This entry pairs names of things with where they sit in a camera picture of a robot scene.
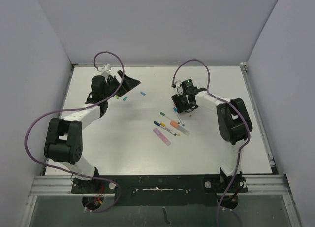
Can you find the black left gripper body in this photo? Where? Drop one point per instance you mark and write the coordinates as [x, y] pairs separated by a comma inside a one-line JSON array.
[[113, 85]]

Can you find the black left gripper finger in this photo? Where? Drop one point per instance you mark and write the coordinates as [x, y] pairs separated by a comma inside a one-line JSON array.
[[130, 83], [122, 75]]

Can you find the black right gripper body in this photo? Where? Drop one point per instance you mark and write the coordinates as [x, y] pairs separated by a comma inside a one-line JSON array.
[[181, 102]]

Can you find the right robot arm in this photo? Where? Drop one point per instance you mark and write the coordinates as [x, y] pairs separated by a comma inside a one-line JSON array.
[[233, 119]]

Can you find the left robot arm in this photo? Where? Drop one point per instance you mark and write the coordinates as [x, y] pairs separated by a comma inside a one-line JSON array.
[[64, 140]]

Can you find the sky blue marker pen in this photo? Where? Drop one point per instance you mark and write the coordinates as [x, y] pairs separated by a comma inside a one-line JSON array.
[[178, 116]]

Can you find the orange cap highlighter pen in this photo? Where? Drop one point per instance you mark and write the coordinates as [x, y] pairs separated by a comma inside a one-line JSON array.
[[179, 128]]

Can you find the green marker pen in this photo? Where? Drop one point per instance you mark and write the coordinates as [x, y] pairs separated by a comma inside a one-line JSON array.
[[168, 117]]

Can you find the yellow marker pen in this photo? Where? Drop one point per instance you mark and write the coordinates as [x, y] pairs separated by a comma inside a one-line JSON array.
[[169, 128]]

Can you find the navy blue marker pen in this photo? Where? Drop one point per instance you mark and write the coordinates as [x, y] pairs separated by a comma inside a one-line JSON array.
[[158, 124]]

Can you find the pink highlighter pen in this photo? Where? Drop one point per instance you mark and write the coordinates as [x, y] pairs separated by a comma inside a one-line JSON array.
[[161, 136]]

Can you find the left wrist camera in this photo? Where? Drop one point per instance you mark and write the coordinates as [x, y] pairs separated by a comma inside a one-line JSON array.
[[105, 70]]

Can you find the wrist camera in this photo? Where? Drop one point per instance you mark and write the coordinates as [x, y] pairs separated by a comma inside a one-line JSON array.
[[105, 70], [178, 86]]

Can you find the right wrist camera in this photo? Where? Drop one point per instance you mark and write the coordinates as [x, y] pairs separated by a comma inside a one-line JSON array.
[[178, 86]]

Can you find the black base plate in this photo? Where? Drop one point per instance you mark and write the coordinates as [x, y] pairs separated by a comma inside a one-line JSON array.
[[164, 190]]

